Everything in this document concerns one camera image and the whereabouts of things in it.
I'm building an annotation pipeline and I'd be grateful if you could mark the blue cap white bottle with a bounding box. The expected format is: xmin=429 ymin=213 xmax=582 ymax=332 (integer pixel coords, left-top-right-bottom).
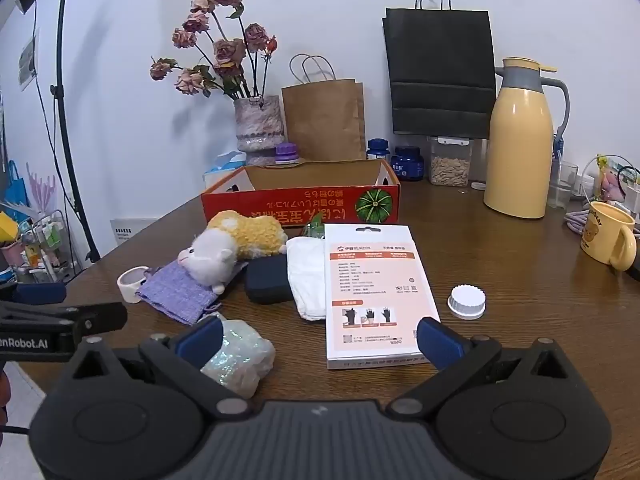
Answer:
xmin=366 ymin=138 xmax=392 ymax=162

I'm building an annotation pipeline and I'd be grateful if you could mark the yellow bear mug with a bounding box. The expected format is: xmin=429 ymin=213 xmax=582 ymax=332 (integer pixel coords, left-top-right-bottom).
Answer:
xmin=580 ymin=201 xmax=638 ymax=272

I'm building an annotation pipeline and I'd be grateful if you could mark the white ribbed jar lid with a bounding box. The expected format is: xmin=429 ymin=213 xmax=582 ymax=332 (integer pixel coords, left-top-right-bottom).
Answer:
xmin=447 ymin=284 xmax=487 ymax=320

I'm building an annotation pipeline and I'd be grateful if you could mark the blue white tissue pack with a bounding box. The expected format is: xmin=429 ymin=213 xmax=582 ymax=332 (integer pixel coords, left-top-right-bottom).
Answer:
xmin=202 ymin=151 xmax=247 ymax=190

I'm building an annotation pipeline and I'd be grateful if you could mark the white ribbed box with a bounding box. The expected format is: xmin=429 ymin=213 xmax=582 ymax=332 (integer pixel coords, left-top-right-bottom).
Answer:
xmin=110 ymin=217 xmax=151 ymax=248

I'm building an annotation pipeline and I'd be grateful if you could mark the wall paper note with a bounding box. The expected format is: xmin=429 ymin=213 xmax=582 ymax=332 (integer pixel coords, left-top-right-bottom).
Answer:
xmin=19 ymin=35 xmax=40 ymax=92

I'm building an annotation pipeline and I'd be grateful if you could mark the dark blue zipper case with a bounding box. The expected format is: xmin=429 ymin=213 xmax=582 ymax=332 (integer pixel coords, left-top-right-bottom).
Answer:
xmin=244 ymin=254 xmax=295 ymax=305

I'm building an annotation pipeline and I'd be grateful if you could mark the clear glass cup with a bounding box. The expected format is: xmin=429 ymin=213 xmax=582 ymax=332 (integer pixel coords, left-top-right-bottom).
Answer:
xmin=547 ymin=161 xmax=580 ymax=210

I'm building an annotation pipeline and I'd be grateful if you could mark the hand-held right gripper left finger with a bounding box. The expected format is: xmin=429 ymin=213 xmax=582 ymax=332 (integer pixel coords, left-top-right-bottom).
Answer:
xmin=74 ymin=316 xmax=252 ymax=417

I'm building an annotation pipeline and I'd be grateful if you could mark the dried rose bouquet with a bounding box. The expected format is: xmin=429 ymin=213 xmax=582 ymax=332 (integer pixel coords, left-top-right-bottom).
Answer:
xmin=150 ymin=0 xmax=279 ymax=101

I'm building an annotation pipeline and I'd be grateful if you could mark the clear bag with pink item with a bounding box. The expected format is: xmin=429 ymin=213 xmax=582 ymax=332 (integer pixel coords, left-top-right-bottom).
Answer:
xmin=580 ymin=155 xmax=636 ymax=206

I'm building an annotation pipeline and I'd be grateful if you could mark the black paper bag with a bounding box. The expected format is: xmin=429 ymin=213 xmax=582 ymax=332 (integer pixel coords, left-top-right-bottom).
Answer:
xmin=382 ymin=0 xmax=497 ymax=140

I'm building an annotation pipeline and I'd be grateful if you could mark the lavender cable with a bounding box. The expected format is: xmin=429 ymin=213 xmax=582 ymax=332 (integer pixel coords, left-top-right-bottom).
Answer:
xmin=564 ymin=207 xmax=640 ymax=242

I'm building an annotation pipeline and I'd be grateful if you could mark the yellow thermos jug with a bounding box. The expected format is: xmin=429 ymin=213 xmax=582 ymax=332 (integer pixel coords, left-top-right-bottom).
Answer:
xmin=483 ymin=57 xmax=571 ymax=220

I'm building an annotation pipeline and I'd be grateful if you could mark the purple cloth pouch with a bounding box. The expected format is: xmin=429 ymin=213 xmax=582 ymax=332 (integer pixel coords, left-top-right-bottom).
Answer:
xmin=136 ymin=259 xmax=248 ymax=327

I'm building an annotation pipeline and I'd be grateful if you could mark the orange cardboard box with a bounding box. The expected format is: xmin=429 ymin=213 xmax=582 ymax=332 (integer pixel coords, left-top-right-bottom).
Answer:
xmin=201 ymin=159 xmax=402 ymax=226

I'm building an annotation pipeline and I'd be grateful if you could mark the wire rack with toys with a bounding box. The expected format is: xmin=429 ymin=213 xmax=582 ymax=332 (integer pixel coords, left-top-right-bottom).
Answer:
xmin=0 ymin=205 xmax=81 ymax=286

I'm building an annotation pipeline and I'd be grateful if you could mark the brown paper bag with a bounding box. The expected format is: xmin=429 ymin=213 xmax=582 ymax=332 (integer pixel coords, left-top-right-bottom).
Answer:
xmin=281 ymin=54 xmax=367 ymax=162

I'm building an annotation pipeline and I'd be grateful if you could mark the yellow white plush toy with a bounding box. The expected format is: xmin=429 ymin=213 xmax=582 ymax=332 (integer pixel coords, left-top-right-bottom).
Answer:
xmin=177 ymin=210 xmax=289 ymax=295

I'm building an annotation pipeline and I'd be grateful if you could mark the white folded cloth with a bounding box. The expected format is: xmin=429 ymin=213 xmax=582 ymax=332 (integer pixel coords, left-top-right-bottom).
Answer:
xmin=286 ymin=236 xmax=328 ymax=322

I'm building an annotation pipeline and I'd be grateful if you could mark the blue tote bag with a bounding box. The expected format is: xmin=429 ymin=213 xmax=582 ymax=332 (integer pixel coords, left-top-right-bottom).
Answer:
xmin=0 ymin=160 xmax=28 ymax=221

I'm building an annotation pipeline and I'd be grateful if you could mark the clear seed container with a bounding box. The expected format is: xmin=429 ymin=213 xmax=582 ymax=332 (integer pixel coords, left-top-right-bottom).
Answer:
xmin=427 ymin=136 xmax=473 ymax=187

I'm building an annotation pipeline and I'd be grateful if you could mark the iridescent plastic bag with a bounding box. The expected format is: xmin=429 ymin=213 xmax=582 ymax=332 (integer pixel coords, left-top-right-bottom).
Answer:
xmin=200 ymin=312 xmax=276 ymax=400

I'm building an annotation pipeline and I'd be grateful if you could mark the pink white textured vase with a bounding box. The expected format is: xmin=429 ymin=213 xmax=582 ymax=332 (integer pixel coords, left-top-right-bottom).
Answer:
xmin=234 ymin=95 xmax=288 ymax=167

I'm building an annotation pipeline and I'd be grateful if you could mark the white glove package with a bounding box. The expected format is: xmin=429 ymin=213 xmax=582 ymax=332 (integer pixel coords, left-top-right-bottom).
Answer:
xmin=322 ymin=223 xmax=442 ymax=371

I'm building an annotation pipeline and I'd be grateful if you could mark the purple cap bottle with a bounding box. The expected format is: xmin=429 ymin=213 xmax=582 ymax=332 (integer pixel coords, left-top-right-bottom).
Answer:
xmin=274 ymin=142 xmax=301 ymax=166

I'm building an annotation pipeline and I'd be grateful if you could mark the black light stand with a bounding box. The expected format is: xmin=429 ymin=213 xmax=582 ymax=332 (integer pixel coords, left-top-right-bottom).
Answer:
xmin=0 ymin=0 xmax=101 ymax=263

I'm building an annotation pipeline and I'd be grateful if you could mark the dark blue jar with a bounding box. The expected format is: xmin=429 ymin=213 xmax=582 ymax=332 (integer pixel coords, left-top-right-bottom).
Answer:
xmin=391 ymin=146 xmax=425 ymax=182

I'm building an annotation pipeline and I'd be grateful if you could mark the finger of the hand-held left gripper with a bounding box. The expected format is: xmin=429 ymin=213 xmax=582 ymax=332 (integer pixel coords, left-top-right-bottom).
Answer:
xmin=0 ymin=282 xmax=68 ymax=306
xmin=0 ymin=302 xmax=129 ymax=346

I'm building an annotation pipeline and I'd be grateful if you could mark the white tape ring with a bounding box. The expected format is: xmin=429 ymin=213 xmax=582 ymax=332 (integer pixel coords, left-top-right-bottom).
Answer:
xmin=117 ymin=266 xmax=151 ymax=304

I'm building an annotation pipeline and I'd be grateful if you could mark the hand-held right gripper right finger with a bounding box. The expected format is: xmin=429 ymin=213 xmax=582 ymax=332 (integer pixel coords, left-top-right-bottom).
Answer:
xmin=390 ymin=316 xmax=572 ymax=418

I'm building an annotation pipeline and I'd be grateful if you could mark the red green foil package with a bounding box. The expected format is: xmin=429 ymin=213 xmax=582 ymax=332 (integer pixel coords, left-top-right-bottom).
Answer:
xmin=300 ymin=212 xmax=326 ymax=238

